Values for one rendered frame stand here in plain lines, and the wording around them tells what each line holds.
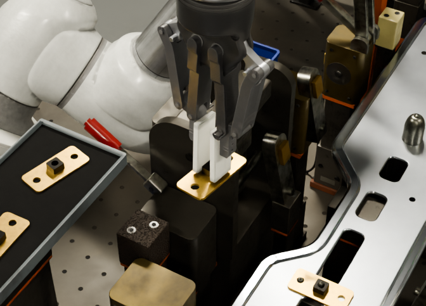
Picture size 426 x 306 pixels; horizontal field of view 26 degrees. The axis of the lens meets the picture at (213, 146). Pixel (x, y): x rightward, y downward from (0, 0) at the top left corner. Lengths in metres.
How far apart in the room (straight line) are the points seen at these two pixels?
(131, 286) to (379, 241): 0.37
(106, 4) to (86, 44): 1.83
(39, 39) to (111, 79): 0.14
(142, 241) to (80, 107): 0.55
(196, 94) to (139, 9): 2.51
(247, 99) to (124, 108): 0.76
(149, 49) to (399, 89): 0.43
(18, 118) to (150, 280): 0.63
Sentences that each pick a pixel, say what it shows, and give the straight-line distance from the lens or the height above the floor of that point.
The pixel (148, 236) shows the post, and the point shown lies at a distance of 1.18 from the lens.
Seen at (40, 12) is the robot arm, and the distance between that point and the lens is 1.65.
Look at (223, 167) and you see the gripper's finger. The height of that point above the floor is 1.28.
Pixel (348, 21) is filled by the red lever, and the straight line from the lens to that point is 1.55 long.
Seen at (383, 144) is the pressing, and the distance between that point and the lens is 1.46.
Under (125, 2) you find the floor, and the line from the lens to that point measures 3.49.
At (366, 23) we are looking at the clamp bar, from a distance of 1.52.
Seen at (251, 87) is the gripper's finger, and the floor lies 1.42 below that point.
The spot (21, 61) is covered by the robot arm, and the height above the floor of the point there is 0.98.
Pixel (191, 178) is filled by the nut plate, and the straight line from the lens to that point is 1.01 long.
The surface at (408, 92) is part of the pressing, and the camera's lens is 1.56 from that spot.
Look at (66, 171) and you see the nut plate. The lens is 1.18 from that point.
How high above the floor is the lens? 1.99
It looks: 44 degrees down
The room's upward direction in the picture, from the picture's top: straight up
